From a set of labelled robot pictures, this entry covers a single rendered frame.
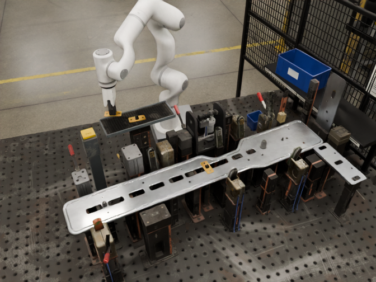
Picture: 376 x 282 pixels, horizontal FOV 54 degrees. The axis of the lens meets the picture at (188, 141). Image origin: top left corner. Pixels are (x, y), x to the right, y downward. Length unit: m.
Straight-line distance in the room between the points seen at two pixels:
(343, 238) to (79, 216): 1.32
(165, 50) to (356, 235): 1.39
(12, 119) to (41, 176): 1.80
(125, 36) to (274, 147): 0.95
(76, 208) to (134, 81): 2.73
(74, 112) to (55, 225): 2.03
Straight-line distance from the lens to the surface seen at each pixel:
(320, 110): 2.18
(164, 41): 2.00
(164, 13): 1.86
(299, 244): 2.01
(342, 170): 1.99
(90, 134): 1.85
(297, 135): 2.11
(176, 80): 2.10
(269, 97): 2.02
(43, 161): 2.47
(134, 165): 1.79
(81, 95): 4.20
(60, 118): 3.93
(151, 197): 1.73
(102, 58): 1.64
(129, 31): 1.73
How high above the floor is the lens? 2.35
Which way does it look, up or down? 43 degrees down
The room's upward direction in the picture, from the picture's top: straight up
